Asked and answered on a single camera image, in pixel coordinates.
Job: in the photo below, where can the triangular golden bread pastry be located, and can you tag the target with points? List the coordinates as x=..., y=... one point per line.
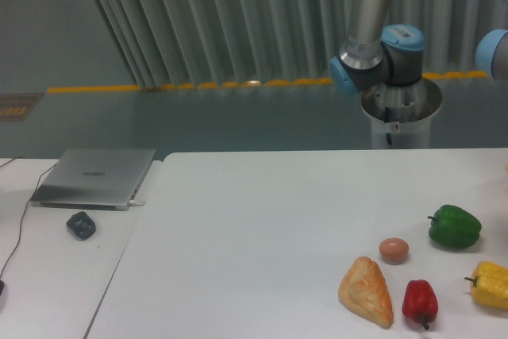
x=363, y=291

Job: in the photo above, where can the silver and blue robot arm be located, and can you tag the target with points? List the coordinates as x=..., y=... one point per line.
x=372, y=55

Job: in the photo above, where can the white usb dongle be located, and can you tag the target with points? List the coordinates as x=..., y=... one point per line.
x=136, y=203

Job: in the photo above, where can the silver closed laptop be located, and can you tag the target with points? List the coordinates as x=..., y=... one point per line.
x=95, y=179

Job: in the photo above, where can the grey pleated curtain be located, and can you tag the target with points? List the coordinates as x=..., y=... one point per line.
x=197, y=42

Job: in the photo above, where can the brown egg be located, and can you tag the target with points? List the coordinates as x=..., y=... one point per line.
x=394, y=250

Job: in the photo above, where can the green bell pepper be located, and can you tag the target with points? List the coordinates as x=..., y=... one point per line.
x=453, y=227

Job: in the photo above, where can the red bell pepper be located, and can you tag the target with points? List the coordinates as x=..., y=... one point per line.
x=420, y=303

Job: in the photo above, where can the yellow bell pepper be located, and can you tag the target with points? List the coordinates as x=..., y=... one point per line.
x=488, y=285

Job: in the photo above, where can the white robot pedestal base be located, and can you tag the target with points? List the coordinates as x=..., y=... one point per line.
x=401, y=117

